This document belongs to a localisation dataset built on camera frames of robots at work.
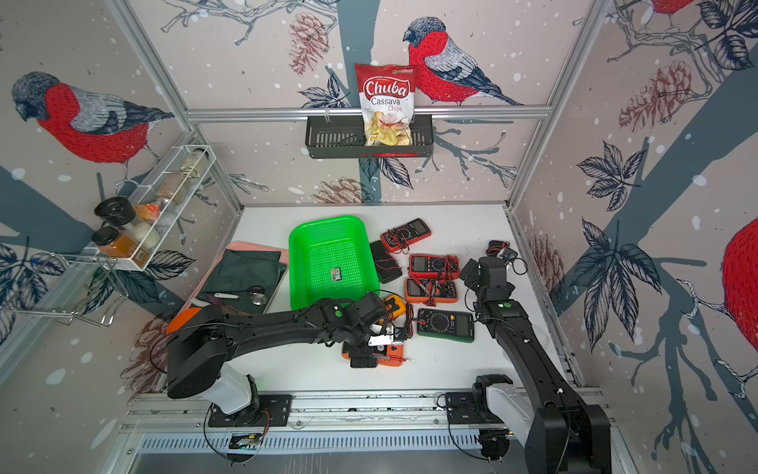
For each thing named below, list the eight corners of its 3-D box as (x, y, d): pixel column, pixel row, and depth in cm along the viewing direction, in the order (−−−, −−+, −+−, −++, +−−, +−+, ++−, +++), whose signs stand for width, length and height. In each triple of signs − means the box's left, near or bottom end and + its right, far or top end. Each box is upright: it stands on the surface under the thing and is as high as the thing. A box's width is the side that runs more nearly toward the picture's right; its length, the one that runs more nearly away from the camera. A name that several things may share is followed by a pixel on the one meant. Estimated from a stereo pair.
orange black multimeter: (405, 302, 93) (405, 298, 90) (404, 283, 97) (404, 278, 95) (457, 302, 93) (458, 298, 90) (453, 283, 97) (455, 278, 95)
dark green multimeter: (415, 336, 88) (416, 333, 86) (417, 310, 93) (417, 307, 91) (473, 343, 86) (475, 341, 84) (471, 316, 92) (473, 313, 90)
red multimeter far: (392, 260, 104) (392, 255, 102) (378, 239, 111) (377, 234, 108) (434, 240, 110) (435, 235, 108) (419, 221, 116) (419, 216, 114)
